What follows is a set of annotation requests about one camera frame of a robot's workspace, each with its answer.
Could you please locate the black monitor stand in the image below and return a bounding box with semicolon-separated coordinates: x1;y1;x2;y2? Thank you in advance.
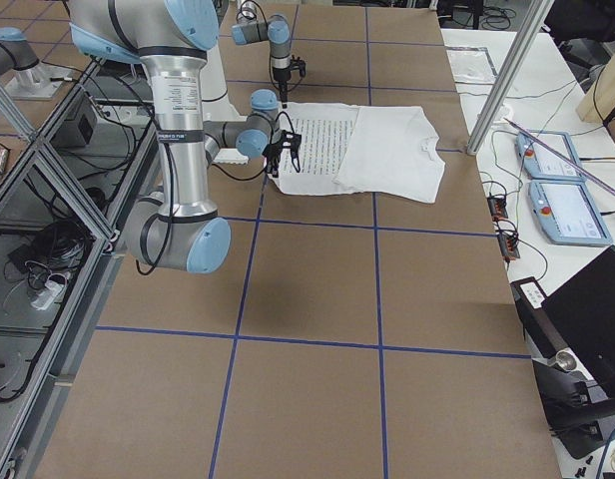
511;276;615;459

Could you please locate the plastic sleeve with paper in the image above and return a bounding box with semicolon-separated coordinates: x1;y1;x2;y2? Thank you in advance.
446;46;498;85

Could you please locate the aluminium frame post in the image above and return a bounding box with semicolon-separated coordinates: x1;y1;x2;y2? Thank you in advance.
466;0;554;156

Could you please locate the lower blue teach pendant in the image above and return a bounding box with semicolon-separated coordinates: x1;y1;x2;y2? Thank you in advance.
528;180;613;246

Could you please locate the white power strip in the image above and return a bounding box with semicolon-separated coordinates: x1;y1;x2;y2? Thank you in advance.
31;274;68;310

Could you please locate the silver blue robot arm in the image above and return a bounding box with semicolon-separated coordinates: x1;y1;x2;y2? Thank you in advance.
231;1;294;108
70;1;305;273

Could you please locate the black laptop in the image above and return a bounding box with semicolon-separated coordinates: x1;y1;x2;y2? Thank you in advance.
542;245;615;396

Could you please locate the white printed t-shirt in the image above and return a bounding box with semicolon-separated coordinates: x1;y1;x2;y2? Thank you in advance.
271;103;445;204

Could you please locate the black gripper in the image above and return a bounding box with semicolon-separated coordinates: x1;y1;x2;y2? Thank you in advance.
272;58;292;109
263;130;301;178

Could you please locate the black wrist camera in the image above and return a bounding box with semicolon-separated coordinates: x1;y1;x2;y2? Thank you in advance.
290;56;307;79
280;130;302;155

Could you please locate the blue teach pendant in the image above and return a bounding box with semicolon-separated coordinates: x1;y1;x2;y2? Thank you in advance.
516;130;584;183
528;180;613;246

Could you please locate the aluminium frame rail structure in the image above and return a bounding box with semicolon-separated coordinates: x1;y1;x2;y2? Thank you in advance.
0;63;156;478

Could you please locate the upper blue teach pendant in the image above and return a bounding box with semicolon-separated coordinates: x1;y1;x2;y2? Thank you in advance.
516;130;584;183

